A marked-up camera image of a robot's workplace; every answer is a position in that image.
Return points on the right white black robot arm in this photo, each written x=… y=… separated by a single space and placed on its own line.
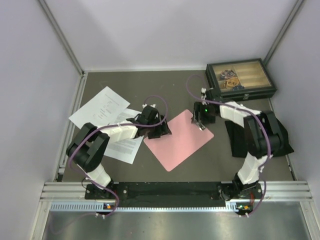
x=248 y=175

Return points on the aluminium front rail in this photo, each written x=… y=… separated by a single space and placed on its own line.
x=276 y=191

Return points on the pink clipboard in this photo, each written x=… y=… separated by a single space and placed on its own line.
x=185 y=139

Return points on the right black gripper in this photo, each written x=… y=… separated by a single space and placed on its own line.
x=198 y=107

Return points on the aluminium frame post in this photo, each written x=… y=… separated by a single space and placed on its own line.
x=294 y=12
x=60 y=35

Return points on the right aluminium frame post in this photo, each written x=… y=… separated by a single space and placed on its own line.
x=294 y=12

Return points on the left aluminium frame post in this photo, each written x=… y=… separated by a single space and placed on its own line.
x=60 y=35

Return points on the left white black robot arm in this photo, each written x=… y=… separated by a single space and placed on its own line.
x=87 y=149

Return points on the grey slotted cable duct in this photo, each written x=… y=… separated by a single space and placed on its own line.
x=104 y=207

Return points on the black folded cloth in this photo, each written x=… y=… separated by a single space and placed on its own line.
x=250 y=138

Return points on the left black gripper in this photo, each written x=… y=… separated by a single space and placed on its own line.
x=164 y=130

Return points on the form paper sheet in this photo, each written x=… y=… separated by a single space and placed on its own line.
x=101 y=110

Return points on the dense text paper sheet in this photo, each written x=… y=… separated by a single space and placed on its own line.
x=125 y=150

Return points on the dark green display box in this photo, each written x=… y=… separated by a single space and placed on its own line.
x=240 y=80

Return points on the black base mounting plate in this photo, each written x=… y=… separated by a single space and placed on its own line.
x=181 y=194

